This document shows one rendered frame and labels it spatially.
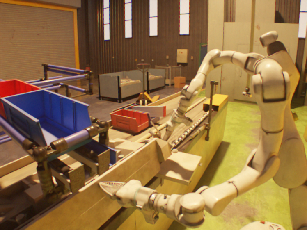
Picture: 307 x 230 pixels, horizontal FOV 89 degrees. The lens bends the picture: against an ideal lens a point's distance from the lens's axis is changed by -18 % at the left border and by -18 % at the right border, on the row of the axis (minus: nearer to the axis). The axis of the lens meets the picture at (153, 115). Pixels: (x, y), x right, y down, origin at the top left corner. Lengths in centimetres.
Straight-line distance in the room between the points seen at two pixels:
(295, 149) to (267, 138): 19
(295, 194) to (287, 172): 16
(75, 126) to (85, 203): 29
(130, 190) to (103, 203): 21
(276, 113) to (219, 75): 583
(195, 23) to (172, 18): 139
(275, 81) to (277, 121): 13
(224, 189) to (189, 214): 14
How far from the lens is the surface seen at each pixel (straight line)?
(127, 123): 177
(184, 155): 131
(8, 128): 62
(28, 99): 77
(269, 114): 65
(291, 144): 85
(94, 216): 80
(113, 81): 590
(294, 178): 93
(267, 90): 61
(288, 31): 647
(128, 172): 88
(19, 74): 1143
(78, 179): 50
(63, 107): 67
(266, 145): 71
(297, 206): 109
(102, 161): 53
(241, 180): 65
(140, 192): 60
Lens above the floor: 145
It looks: 18 degrees down
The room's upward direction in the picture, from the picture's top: straight up
